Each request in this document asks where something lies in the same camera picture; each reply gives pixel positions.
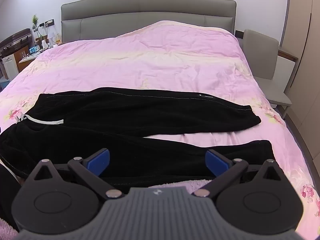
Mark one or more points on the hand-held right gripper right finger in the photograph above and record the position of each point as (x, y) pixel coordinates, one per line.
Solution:
(216, 164)

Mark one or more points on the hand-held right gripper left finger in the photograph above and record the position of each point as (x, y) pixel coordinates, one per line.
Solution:
(98, 162)

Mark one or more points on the black pants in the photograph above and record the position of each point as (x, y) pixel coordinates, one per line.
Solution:
(125, 120)

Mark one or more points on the pink fluffy cloth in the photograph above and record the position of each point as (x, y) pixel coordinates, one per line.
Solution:
(172, 185)

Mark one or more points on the pink floral duvet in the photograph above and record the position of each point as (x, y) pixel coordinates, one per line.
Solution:
(162, 62)

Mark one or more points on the white bedside table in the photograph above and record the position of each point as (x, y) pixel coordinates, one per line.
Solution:
(27, 60)

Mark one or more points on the blue gadget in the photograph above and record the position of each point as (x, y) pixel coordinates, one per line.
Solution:
(35, 49)

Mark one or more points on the white cabinet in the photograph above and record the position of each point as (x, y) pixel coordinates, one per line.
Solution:
(10, 65)

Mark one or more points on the white table lamp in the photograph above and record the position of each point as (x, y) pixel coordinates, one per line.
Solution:
(51, 36)

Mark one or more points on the dark wooden cabinet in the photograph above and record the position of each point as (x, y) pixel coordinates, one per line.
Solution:
(15, 41)

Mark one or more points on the beige wardrobe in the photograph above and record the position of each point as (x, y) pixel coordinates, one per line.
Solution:
(305, 42)

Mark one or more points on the small green plant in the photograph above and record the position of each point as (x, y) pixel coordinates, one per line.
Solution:
(35, 20)

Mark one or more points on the grey upholstered headboard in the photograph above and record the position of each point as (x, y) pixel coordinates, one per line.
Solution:
(150, 12)

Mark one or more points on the black wall switch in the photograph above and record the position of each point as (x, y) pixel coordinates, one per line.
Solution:
(239, 34)

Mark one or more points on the black wall socket panel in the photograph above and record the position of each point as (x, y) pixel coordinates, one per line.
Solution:
(49, 23)

